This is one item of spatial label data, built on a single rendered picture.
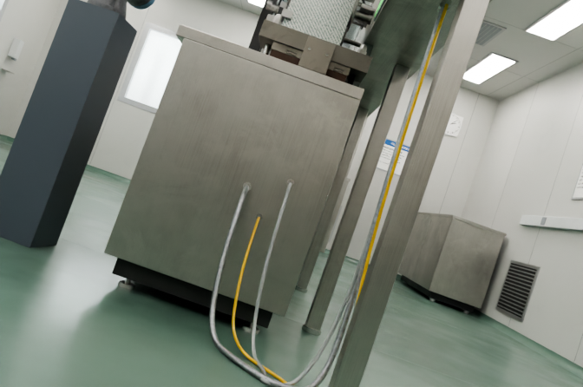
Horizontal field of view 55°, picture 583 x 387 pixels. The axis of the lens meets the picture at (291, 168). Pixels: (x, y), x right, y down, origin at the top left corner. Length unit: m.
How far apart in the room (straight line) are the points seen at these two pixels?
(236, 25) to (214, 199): 6.32
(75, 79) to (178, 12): 6.10
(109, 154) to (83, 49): 5.88
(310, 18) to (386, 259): 1.15
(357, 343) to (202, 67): 1.03
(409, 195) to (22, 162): 1.41
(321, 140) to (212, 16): 6.37
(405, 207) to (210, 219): 0.74
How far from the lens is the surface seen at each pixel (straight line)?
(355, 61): 2.00
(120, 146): 8.01
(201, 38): 1.96
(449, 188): 8.04
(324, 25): 2.23
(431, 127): 1.41
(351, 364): 1.42
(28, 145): 2.23
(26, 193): 2.22
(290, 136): 1.87
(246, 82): 1.91
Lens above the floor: 0.45
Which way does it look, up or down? 4 degrees up
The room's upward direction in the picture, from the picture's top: 20 degrees clockwise
